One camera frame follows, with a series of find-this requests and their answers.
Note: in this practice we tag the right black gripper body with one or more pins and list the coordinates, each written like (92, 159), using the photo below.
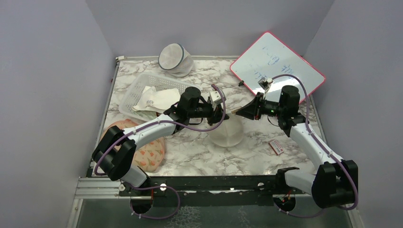
(267, 107)

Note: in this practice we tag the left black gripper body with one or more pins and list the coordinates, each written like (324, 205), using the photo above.
(210, 113)

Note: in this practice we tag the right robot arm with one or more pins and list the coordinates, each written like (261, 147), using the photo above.
(335, 183)

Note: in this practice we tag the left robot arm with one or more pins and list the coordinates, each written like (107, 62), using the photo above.
(115, 151)

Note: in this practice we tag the round mesh laundry bag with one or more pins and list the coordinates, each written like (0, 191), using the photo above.
(175, 60)

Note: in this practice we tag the small red box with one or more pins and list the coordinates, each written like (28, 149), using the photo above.
(276, 147)

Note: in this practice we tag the pink framed whiteboard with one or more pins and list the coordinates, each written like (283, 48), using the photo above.
(268, 57)

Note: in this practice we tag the white cloth in basket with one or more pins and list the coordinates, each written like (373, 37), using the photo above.
(156, 101)

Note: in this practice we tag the floral orange cushion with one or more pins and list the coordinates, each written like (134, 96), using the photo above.
(148, 157)

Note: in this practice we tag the white plastic basket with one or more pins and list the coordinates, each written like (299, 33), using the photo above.
(136, 89)

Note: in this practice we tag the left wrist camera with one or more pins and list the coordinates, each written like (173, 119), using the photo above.
(215, 99)

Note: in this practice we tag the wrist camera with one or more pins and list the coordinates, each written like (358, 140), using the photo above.
(215, 99)
(265, 83)

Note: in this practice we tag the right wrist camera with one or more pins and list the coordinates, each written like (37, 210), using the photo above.
(265, 83)

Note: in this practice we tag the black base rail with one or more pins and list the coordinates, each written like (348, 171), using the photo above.
(198, 191)

